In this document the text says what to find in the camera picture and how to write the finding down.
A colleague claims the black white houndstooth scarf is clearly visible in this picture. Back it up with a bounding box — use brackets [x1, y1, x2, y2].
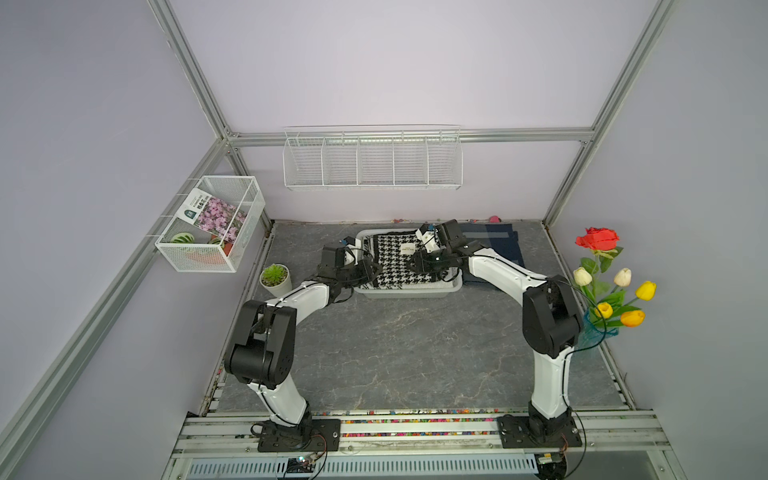
[369, 231, 437, 289]

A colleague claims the navy striped scarf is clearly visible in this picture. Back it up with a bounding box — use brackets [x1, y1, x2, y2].
[460, 223, 525, 267]

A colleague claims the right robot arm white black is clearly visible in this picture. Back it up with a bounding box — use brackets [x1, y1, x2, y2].
[408, 220, 583, 421]

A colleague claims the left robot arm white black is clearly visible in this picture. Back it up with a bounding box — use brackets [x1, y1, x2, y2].
[224, 244, 382, 430]

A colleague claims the white plastic basket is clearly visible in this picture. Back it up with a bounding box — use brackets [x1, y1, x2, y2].
[354, 229, 463, 299]

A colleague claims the small potted green plant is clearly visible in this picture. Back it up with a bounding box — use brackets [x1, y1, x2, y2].
[259, 263, 293, 298]

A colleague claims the flower seed packet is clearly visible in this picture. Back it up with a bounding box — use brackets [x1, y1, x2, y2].
[175, 188, 247, 243]

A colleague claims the blue glass vase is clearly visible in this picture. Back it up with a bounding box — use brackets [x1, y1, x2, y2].
[578, 313, 619, 350]

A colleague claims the artificial flower bouquet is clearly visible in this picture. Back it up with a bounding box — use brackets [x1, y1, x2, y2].
[572, 227, 657, 336]

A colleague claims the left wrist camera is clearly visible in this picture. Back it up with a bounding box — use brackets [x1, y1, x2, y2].
[341, 236, 361, 265]

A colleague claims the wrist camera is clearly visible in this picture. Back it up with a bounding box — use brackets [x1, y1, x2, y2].
[341, 236, 361, 265]
[415, 223, 441, 253]

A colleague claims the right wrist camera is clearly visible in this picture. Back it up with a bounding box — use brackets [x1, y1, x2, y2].
[415, 223, 441, 253]

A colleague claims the white wire wall shelf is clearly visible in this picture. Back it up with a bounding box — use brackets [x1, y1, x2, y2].
[282, 127, 464, 190]

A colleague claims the white mesh wall basket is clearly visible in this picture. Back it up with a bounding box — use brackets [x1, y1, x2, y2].
[155, 175, 265, 273]

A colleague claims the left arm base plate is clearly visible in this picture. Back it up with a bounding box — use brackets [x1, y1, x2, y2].
[257, 418, 341, 453]

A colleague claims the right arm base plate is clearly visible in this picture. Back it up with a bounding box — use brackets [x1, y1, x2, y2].
[496, 410, 583, 450]

